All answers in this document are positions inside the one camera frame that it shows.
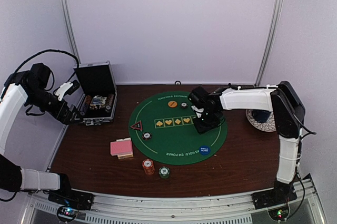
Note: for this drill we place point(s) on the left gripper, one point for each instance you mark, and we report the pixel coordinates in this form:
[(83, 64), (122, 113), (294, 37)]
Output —
[(65, 118)]

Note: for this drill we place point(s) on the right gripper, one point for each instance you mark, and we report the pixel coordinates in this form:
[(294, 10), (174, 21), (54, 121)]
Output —
[(202, 129)]

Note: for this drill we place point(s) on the brown chip top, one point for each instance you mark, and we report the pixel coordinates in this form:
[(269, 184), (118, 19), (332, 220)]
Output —
[(184, 105)]

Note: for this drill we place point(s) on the blue small blind button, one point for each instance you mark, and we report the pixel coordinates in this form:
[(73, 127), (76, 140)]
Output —
[(204, 150)]

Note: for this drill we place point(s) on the orange dealer button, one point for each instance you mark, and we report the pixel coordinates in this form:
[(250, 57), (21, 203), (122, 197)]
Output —
[(172, 104)]

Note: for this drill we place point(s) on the red-backed card deck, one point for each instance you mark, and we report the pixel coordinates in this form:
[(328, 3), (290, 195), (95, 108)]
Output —
[(114, 148)]

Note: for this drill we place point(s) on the green chip stack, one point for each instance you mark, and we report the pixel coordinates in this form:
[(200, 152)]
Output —
[(164, 172)]

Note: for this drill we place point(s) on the orange chip stack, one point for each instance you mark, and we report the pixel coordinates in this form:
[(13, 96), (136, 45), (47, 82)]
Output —
[(148, 166)]

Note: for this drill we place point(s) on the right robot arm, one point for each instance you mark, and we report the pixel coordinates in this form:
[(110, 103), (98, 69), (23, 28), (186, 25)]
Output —
[(281, 101)]

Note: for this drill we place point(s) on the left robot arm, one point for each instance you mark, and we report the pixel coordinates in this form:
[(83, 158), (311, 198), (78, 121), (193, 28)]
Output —
[(29, 88)]

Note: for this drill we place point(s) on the purple chip row in case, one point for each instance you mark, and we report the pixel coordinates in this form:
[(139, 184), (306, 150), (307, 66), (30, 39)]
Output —
[(86, 104)]

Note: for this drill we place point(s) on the blue card deck in case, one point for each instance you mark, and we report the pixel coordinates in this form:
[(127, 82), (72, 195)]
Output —
[(98, 102)]

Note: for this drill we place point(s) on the aluminium poker case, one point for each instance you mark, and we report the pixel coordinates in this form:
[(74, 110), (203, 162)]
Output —
[(96, 79)]

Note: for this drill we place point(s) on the brown chip row in case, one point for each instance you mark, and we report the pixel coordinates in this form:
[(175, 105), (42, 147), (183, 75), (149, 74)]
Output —
[(109, 102)]

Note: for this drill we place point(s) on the dark blue cup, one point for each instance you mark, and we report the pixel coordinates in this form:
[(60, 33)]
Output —
[(260, 116)]

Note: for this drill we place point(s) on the round green poker mat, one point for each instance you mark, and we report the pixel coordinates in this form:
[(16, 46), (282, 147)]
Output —
[(175, 140)]

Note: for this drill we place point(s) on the patterned ceramic plate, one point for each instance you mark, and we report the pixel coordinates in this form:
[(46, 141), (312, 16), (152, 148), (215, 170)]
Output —
[(268, 126)]

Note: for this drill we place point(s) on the triangular all-in marker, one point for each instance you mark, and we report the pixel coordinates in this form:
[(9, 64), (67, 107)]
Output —
[(137, 126)]

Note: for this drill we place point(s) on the tan card box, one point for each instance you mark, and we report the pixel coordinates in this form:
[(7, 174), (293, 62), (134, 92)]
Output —
[(126, 156)]

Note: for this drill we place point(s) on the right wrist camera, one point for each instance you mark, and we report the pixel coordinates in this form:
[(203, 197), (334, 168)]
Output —
[(198, 97)]

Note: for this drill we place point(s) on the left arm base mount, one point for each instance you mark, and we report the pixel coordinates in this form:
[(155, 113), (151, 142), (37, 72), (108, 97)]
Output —
[(75, 200)]

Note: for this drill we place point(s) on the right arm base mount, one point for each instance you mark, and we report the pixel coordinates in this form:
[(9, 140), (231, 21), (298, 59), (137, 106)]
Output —
[(270, 198)]

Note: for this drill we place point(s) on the aluminium front rail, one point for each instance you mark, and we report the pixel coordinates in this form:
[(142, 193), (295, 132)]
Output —
[(232, 208)]

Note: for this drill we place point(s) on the left frame post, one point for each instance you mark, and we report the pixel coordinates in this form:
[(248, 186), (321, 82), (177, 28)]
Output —
[(69, 28)]

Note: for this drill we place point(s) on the frame post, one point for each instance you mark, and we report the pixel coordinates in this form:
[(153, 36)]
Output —
[(277, 8), (69, 28)]

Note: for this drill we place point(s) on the right frame post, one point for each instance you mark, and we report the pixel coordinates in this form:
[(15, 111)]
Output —
[(277, 8)]

